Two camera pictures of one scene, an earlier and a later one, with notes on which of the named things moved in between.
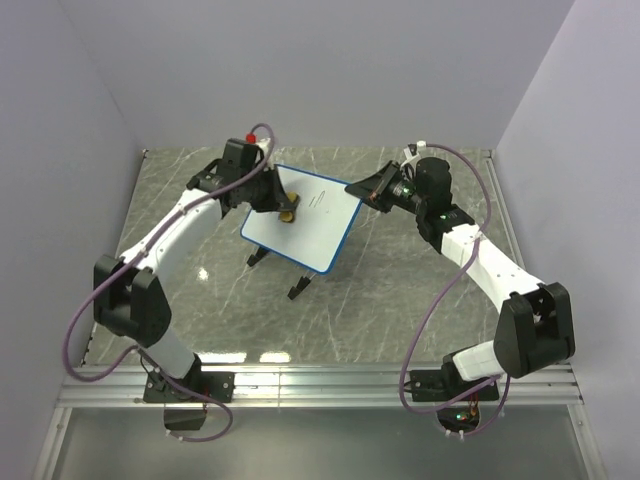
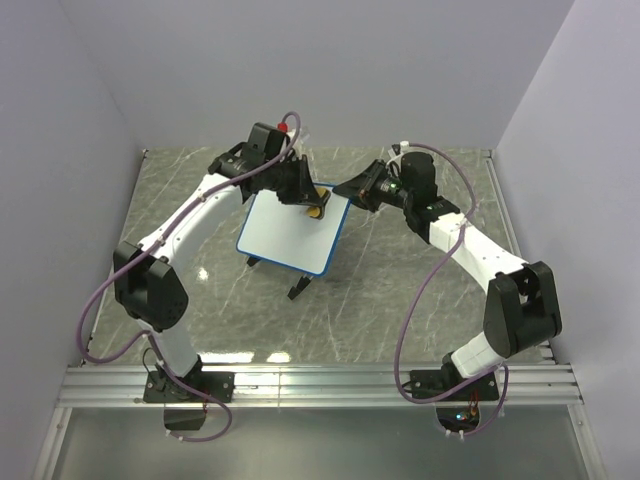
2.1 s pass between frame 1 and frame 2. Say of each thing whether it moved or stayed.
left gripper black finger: moved
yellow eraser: moved
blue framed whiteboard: moved
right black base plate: stayed
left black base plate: stayed
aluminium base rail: stayed
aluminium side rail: stayed
